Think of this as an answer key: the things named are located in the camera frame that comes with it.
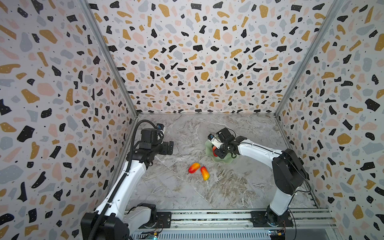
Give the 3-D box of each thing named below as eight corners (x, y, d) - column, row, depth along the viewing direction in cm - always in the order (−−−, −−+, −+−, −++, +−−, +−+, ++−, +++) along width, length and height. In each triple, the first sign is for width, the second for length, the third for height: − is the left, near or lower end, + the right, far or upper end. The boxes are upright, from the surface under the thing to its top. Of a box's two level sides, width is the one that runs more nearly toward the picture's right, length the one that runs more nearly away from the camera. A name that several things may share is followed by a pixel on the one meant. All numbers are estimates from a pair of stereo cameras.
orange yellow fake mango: (204, 181, 89) (204, 179, 87) (200, 169, 94) (200, 167, 92) (210, 179, 90) (210, 177, 88) (206, 167, 95) (206, 165, 92)
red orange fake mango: (187, 170, 92) (187, 169, 91) (195, 162, 96) (195, 160, 94) (192, 175, 91) (192, 173, 89) (200, 166, 95) (200, 164, 93)
